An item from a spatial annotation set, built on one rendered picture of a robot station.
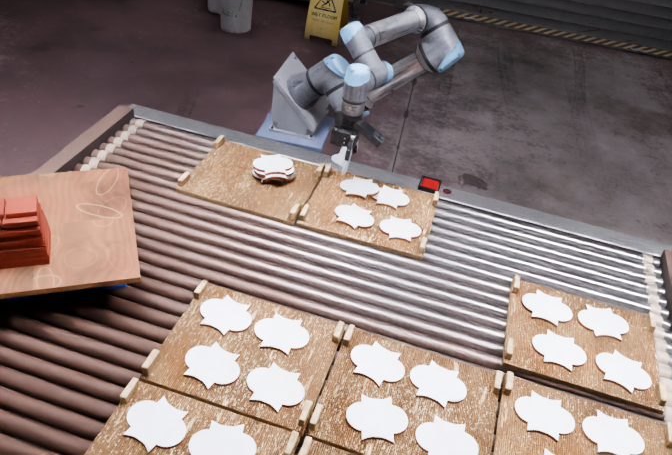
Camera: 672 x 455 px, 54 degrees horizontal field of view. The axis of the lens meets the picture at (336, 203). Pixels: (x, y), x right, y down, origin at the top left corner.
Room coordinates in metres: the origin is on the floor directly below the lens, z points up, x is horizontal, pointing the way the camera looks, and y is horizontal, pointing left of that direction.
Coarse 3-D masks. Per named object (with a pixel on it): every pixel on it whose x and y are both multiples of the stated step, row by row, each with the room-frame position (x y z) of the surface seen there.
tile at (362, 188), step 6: (348, 180) 1.89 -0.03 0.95; (354, 180) 1.90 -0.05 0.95; (360, 180) 1.90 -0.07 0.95; (366, 180) 1.90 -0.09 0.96; (372, 180) 1.90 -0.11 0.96; (342, 186) 1.85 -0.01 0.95; (348, 186) 1.86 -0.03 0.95; (354, 186) 1.86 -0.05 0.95; (360, 186) 1.86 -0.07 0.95; (366, 186) 1.86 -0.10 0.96; (372, 186) 1.87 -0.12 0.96; (348, 192) 1.82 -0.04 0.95; (354, 192) 1.82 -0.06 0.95; (360, 192) 1.82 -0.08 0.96; (366, 192) 1.83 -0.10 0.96; (372, 192) 1.83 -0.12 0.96; (378, 192) 1.84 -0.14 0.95
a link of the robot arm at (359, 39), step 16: (400, 16) 2.18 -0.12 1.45; (416, 16) 2.22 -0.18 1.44; (432, 16) 2.26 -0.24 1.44; (352, 32) 1.99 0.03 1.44; (368, 32) 2.02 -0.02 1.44; (384, 32) 2.07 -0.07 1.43; (400, 32) 2.14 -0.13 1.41; (416, 32) 2.25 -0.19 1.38; (352, 48) 1.97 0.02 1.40; (368, 48) 1.97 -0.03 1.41
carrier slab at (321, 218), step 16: (336, 176) 1.93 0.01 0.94; (352, 176) 1.94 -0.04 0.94; (320, 192) 1.82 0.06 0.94; (336, 192) 1.83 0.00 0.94; (416, 192) 1.90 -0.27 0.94; (320, 208) 1.73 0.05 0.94; (368, 208) 1.77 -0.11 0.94; (384, 208) 1.78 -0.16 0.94; (400, 208) 1.79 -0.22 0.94; (416, 208) 1.81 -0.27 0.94; (432, 208) 1.82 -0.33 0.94; (304, 224) 1.63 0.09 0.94; (320, 224) 1.64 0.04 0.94; (336, 224) 1.65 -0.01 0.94; (416, 224) 1.72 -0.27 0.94; (352, 240) 1.60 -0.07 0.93; (368, 240) 1.60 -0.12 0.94; (384, 240) 1.61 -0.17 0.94; (400, 240) 1.62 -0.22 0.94; (416, 240) 1.63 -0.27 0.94; (416, 256) 1.56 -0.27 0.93
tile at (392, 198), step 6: (384, 186) 1.89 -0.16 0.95; (384, 192) 1.86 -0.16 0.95; (390, 192) 1.86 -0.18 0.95; (396, 192) 1.87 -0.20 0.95; (372, 198) 1.82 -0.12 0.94; (378, 198) 1.82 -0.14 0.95; (384, 198) 1.82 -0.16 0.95; (390, 198) 1.83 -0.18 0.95; (396, 198) 1.83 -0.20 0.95; (402, 198) 1.84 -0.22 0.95; (408, 198) 1.84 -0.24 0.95; (378, 204) 1.79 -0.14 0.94; (384, 204) 1.79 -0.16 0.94; (390, 204) 1.79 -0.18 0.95; (396, 204) 1.80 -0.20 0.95; (402, 204) 1.80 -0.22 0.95
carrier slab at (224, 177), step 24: (240, 144) 2.04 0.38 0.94; (216, 168) 1.87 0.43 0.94; (240, 168) 1.89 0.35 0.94; (312, 168) 1.96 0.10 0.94; (192, 192) 1.71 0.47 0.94; (216, 192) 1.73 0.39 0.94; (240, 192) 1.75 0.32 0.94; (264, 192) 1.77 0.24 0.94; (288, 192) 1.79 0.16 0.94; (312, 192) 1.82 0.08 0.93; (264, 216) 1.65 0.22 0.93; (288, 216) 1.66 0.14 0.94
